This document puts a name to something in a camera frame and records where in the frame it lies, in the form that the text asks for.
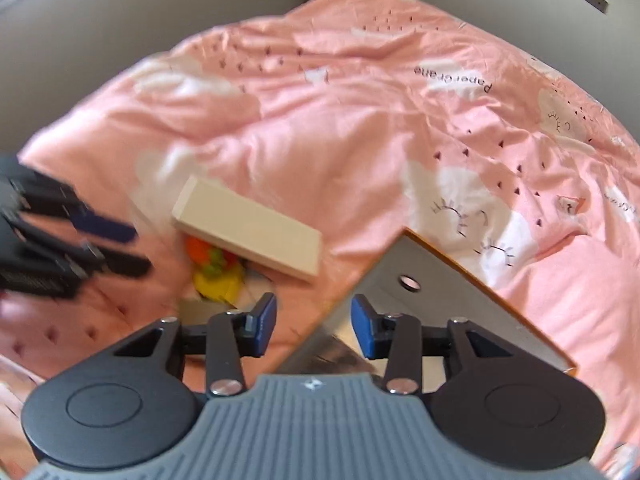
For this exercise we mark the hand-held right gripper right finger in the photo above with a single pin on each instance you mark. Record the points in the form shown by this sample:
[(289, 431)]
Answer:
[(363, 328)]

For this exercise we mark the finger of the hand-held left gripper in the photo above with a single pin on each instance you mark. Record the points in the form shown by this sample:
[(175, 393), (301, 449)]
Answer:
[(125, 262), (105, 226)]

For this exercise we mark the orange toy vegetable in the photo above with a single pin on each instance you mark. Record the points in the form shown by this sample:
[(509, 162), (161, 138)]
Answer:
[(202, 250)]

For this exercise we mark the flat white box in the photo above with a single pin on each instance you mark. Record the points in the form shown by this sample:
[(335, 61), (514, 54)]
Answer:
[(250, 227)]

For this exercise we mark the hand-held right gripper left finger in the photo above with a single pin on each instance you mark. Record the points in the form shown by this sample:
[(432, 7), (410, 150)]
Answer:
[(265, 323)]

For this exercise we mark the pink printed blanket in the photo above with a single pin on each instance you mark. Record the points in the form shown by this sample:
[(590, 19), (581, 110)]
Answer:
[(325, 125)]

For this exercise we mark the orange cardboard box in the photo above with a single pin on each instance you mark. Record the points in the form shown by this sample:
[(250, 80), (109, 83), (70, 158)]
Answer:
[(425, 305)]

